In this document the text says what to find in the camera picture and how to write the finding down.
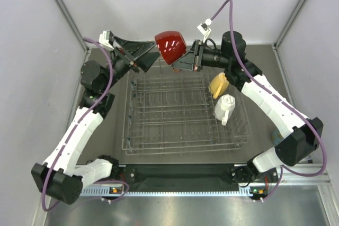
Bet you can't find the grey slotted cable duct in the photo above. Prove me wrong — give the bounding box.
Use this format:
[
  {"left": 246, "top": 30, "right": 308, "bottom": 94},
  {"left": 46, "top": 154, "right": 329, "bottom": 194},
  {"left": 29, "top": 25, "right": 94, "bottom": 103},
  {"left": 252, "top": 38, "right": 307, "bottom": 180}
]
[{"left": 80, "top": 184, "right": 267, "bottom": 197}]

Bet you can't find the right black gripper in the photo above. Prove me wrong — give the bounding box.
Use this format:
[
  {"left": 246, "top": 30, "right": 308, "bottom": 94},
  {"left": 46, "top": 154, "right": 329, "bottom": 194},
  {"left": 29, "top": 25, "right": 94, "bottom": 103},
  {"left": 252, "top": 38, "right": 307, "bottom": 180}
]
[{"left": 172, "top": 40, "right": 231, "bottom": 72}]

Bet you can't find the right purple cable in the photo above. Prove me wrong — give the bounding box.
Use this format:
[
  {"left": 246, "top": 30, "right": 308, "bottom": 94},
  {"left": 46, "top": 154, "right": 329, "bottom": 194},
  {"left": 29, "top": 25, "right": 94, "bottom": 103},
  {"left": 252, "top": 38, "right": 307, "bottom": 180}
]
[{"left": 210, "top": 0, "right": 328, "bottom": 177}]

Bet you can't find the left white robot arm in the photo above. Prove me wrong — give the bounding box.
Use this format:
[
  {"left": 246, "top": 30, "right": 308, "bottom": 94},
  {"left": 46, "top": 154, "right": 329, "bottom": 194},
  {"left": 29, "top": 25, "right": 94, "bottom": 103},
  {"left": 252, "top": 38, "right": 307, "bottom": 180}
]
[{"left": 31, "top": 31, "right": 160, "bottom": 212}]

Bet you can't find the red mug white inside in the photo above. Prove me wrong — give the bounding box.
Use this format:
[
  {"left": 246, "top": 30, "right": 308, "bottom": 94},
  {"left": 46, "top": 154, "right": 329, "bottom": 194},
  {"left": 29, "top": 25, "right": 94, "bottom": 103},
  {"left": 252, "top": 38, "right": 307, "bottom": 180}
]
[{"left": 154, "top": 31, "right": 186, "bottom": 66}]

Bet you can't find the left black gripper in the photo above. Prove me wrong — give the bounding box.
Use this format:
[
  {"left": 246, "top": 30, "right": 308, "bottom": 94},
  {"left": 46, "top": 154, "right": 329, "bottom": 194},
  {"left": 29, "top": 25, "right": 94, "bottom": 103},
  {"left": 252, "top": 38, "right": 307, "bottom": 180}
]
[{"left": 101, "top": 35, "right": 159, "bottom": 92}]

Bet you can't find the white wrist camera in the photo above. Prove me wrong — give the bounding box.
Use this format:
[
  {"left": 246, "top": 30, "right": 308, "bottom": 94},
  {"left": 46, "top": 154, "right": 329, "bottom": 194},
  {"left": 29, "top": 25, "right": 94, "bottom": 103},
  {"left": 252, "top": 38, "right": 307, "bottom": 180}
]
[
  {"left": 197, "top": 19, "right": 212, "bottom": 43},
  {"left": 99, "top": 30, "right": 114, "bottom": 51}
]

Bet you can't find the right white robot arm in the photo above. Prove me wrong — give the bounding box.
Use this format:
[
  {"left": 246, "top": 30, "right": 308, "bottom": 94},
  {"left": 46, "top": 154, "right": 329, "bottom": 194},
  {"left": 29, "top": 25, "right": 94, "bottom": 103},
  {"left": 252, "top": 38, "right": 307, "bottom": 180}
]
[{"left": 163, "top": 31, "right": 324, "bottom": 182}]

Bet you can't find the yellow mug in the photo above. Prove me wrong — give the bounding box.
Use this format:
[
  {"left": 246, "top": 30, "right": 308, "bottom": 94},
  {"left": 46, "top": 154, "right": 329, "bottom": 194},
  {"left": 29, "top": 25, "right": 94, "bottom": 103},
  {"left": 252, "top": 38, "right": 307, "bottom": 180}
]
[{"left": 208, "top": 73, "right": 230, "bottom": 99}]

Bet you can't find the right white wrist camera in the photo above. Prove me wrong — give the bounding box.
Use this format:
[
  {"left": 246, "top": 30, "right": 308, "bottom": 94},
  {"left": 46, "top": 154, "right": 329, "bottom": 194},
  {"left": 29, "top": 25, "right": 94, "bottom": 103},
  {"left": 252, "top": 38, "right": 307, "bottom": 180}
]
[{"left": 197, "top": 19, "right": 212, "bottom": 43}]

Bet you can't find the blue patterned mug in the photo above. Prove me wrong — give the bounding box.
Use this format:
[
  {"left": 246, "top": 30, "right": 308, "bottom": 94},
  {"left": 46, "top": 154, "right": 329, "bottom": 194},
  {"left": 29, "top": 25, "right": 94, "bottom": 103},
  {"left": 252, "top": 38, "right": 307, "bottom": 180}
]
[{"left": 271, "top": 129, "right": 283, "bottom": 145}]

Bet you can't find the grey wire dish rack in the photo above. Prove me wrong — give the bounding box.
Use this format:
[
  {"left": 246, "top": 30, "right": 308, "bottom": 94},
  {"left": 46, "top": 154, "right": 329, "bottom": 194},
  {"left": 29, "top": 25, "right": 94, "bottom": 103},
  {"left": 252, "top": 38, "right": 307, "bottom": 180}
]
[{"left": 122, "top": 58, "right": 251, "bottom": 155}]

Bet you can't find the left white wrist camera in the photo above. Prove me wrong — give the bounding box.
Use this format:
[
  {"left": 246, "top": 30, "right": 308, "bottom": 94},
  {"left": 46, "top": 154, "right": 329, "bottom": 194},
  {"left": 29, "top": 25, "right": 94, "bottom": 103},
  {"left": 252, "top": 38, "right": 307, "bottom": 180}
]
[{"left": 99, "top": 30, "right": 114, "bottom": 51}]

